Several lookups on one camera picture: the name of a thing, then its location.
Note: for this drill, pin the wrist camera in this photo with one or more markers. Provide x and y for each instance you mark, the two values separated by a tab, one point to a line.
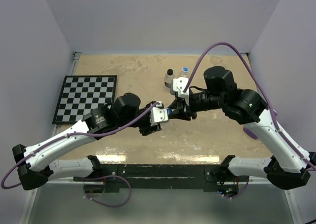
158	114
177	87

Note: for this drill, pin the small clear plastic bottle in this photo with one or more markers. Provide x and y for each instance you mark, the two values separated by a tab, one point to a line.
168	79

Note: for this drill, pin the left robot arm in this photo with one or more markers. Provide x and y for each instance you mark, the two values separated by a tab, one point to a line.
40	163

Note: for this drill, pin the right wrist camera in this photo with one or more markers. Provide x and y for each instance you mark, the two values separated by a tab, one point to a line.
177	87

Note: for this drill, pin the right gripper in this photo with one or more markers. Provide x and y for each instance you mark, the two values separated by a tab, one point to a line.
183	111

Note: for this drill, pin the black bottle cap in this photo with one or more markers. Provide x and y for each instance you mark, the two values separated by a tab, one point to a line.
170	72

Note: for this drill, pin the purple object table edge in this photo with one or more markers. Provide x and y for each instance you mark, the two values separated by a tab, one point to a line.
252	135

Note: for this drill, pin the black white checkerboard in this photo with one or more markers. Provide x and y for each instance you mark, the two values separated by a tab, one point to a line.
89	92

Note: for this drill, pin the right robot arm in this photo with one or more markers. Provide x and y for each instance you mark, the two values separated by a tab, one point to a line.
288	166

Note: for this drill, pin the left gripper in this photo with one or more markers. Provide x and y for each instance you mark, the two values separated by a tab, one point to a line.
147	130

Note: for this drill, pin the aluminium rail left edge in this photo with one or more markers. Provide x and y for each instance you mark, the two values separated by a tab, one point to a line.
60	118

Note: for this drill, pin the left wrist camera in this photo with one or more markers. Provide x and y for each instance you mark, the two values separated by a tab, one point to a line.
158	114

